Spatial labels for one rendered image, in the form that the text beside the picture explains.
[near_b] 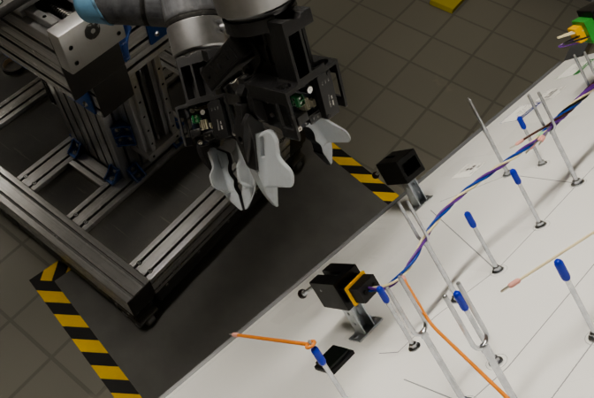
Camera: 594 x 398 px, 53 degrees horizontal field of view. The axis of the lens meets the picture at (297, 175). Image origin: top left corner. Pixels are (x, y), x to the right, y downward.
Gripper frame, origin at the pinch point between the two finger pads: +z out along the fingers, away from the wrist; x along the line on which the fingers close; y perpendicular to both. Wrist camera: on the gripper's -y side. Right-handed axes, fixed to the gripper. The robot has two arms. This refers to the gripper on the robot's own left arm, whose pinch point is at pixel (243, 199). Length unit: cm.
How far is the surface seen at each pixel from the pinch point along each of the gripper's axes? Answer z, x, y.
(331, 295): 13.7, 10.3, 6.6
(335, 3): -71, -6, -211
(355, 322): 18.1, 12.1, 4.5
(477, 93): -12, 46, -186
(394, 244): 13.4, 16.6, -18.0
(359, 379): 22.2, 12.6, 12.5
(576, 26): -14, 54, -37
